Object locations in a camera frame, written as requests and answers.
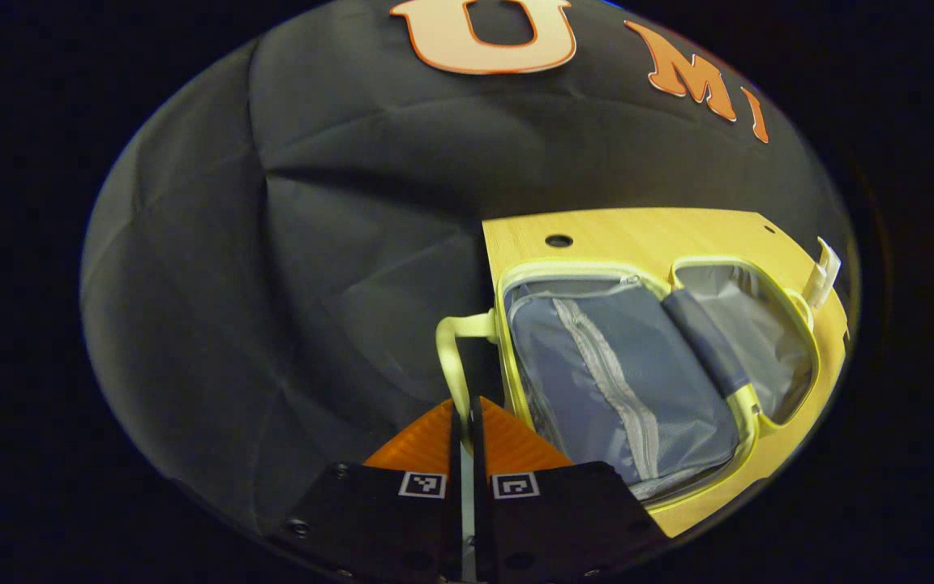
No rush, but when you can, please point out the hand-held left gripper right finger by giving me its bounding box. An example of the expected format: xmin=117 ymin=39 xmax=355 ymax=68
xmin=469 ymin=396 xmax=671 ymax=584

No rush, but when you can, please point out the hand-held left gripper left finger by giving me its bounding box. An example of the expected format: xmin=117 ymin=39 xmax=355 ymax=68
xmin=268 ymin=397 xmax=468 ymax=584

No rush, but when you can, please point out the pale yellow suitcase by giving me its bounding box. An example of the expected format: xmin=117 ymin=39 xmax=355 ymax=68
xmin=435 ymin=258 xmax=823 ymax=513

